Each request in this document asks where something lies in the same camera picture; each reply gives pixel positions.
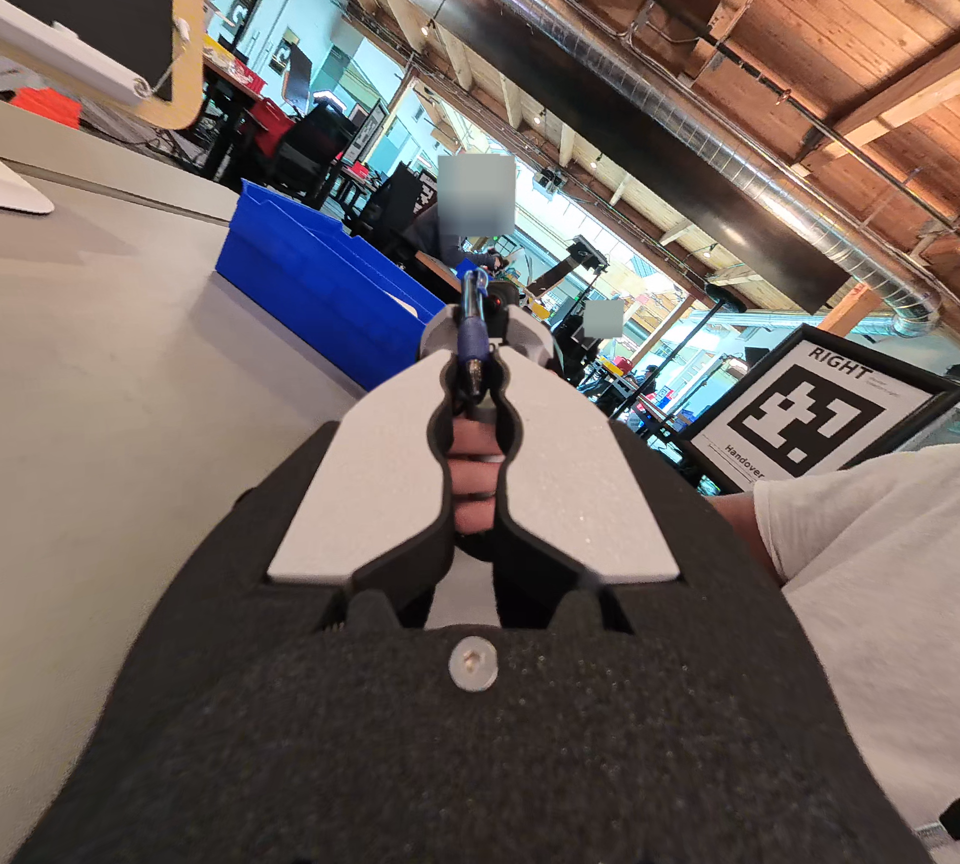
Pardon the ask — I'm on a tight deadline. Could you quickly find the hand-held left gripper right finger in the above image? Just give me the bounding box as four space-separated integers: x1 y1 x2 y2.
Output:
489 345 682 629

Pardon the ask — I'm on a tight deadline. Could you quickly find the orange cone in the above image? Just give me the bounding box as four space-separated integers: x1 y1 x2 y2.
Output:
9 86 82 129

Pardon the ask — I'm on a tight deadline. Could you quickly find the person's right hand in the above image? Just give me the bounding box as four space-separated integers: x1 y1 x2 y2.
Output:
448 420 505 537

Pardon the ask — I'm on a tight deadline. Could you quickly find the blue plastic bin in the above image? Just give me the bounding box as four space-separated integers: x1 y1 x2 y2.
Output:
215 179 447 393

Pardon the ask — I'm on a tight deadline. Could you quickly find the long dark workbench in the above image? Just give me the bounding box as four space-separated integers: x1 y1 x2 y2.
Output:
198 47 271 183

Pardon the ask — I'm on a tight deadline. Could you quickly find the black framed marker sign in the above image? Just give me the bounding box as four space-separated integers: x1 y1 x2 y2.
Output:
677 323 960 495

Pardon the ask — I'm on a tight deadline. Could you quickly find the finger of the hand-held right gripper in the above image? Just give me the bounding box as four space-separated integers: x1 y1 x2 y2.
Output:
418 304 470 364
501 305 558 374

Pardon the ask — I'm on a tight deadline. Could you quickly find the black office chair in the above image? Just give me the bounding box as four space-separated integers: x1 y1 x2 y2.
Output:
266 103 357 205
360 163 440 243

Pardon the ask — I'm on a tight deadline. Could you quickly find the white stand base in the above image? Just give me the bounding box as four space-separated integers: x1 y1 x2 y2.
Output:
0 158 57 216

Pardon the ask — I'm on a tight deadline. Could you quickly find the silver ventilation duct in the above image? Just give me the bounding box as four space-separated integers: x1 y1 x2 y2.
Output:
375 0 942 336

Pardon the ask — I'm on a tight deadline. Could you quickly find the blue ballpoint pen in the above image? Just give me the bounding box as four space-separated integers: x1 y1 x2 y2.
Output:
457 268 490 404

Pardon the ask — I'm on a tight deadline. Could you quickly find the small framed marker sign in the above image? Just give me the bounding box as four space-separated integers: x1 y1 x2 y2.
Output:
348 101 391 164

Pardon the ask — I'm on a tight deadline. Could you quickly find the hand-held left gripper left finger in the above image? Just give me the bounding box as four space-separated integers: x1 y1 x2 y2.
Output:
266 347 460 629

